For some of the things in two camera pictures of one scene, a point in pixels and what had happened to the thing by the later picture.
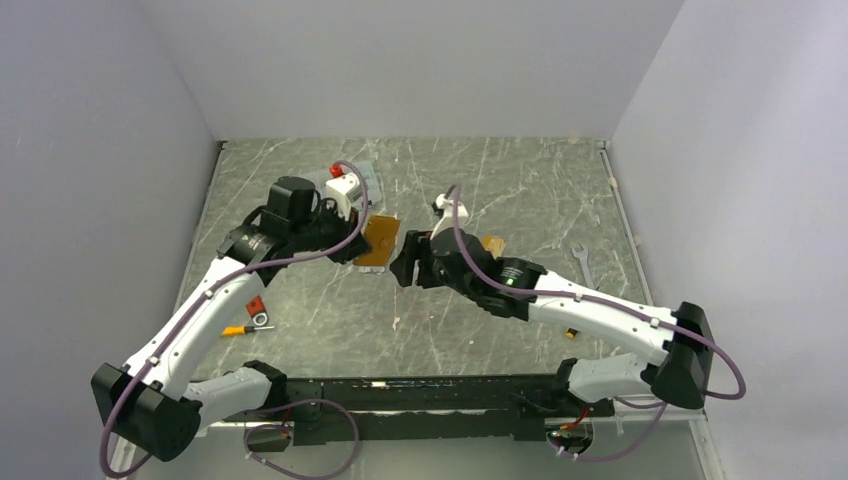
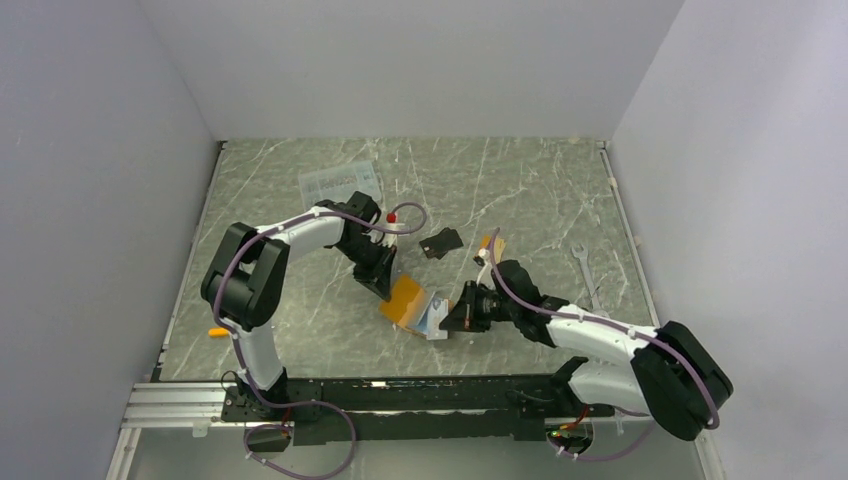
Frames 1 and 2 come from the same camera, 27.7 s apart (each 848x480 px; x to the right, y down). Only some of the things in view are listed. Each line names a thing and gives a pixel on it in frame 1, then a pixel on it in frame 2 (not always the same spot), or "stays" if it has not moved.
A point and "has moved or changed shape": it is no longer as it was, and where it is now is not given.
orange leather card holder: [381, 231] has moved or changed shape
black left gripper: [346, 227] → [377, 278]
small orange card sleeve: [493, 245] stays
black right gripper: [416, 248] → [464, 315]
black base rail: [424, 409] stays
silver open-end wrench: [584, 255] stays
